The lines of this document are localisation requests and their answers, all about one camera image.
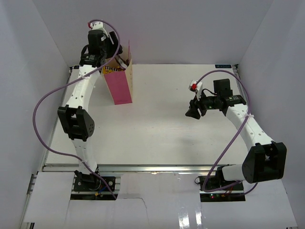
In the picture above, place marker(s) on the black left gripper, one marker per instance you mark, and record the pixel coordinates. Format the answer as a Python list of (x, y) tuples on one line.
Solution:
[(116, 48)]

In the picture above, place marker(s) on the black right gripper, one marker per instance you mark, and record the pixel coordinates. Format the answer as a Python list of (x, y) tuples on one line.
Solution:
[(193, 111)]

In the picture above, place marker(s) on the brown chocolate bar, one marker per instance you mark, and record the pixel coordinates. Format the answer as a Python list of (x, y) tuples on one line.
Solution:
[(123, 64)]

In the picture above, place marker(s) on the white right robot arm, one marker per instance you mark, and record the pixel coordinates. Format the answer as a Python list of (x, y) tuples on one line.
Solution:
[(265, 159)]

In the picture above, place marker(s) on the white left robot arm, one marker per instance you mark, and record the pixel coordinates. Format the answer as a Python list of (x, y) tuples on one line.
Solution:
[(74, 116)]

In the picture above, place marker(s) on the pink cream paper bag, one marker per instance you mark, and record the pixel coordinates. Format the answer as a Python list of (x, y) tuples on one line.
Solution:
[(120, 83)]

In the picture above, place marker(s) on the blue label right corner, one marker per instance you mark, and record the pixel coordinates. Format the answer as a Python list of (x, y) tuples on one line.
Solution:
[(223, 66)]

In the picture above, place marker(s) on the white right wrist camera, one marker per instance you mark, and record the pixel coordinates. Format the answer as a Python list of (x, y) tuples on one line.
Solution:
[(197, 88)]

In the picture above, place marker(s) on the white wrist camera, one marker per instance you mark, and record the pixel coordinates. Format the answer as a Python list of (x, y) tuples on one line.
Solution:
[(97, 25), (197, 88)]

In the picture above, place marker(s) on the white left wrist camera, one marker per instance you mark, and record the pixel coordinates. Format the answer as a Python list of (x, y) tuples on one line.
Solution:
[(97, 25)]

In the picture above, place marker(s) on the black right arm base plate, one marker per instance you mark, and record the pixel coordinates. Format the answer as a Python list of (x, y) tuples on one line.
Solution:
[(225, 192)]

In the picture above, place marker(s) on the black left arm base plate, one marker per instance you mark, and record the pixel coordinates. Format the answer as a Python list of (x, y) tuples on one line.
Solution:
[(84, 182)]

